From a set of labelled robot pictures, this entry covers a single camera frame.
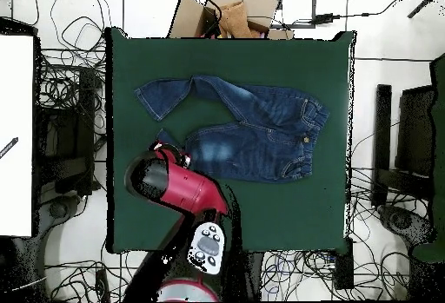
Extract blue denim jeans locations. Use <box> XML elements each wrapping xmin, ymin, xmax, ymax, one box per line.
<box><xmin>133</xmin><ymin>74</ymin><xmax>331</xmax><ymax>184</ymax></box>

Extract black flat panel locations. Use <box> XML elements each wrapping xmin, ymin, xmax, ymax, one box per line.
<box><xmin>395</xmin><ymin>85</ymin><xmax>435</xmax><ymax>179</ymax></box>

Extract black equipment rack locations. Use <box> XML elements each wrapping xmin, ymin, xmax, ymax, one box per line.
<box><xmin>34</xmin><ymin>66</ymin><xmax>96</xmax><ymax>196</ymax></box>

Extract brown cardboard box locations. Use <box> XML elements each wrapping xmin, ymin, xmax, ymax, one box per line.
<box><xmin>167</xmin><ymin>0</ymin><xmax>296</xmax><ymax>40</ymax></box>

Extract dark green table cloth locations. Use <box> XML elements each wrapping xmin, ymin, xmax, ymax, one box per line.
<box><xmin>104</xmin><ymin>26</ymin><xmax>357</xmax><ymax>255</ymax></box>

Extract tan cloth in box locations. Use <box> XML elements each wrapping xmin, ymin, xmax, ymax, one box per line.
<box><xmin>217</xmin><ymin>1</ymin><xmax>253</xmax><ymax>39</ymax></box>

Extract black power strip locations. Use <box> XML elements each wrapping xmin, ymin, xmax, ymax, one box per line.
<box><xmin>95</xmin><ymin>268</ymin><xmax>111</xmax><ymax>302</ymax></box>

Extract white board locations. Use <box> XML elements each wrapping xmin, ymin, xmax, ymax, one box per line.
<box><xmin>0</xmin><ymin>34</ymin><xmax>35</xmax><ymax>238</ymax></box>

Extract black strip with white print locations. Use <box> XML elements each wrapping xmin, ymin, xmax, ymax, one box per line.
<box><xmin>0</xmin><ymin>136</ymin><xmax>19</xmax><ymax>160</ymax></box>

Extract black power adapter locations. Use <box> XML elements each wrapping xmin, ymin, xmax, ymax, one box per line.
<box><xmin>314</xmin><ymin>12</ymin><xmax>342</xmax><ymax>25</ymax></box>

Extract black table leg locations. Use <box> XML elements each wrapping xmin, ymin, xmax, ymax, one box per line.
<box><xmin>334</xmin><ymin>238</ymin><xmax>355</xmax><ymax>290</ymax></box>

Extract dark green cloth sheet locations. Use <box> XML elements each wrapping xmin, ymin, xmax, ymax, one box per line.
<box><xmin>413</xmin><ymin>52</ymin><xmax>445</xmax><ymax>262</ymax></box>

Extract black cable tangle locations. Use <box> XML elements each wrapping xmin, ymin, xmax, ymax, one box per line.
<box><xmin>34</xmin><ymin>0</ymin><xmax>109</xmax><ymax>109</ymax></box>
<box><xmin>260</xmin><ymin>248</ymin><xmax>411</xmax><ymax>300</ymax></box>
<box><xmin>44</xmin><ymin>259</ymin><xmax>140</xmax><ymax>302</ymax></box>

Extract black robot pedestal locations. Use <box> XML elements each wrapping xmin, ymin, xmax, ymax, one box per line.
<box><xmin>242</xmin><ymin>251</ymin><xmax>265</xmax><ymax>302</ymax></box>

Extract dark metal frame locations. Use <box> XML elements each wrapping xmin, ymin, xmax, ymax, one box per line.
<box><xmin>265</xmin><ymin>0</ymin><xmax>317</xmax><ymax>30</ymax></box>

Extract black upright post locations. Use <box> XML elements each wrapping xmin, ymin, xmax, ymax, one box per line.
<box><xmin>371</xmin><ymin>83</ymin><xmax>393</xmax><ymax>208</ymax></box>

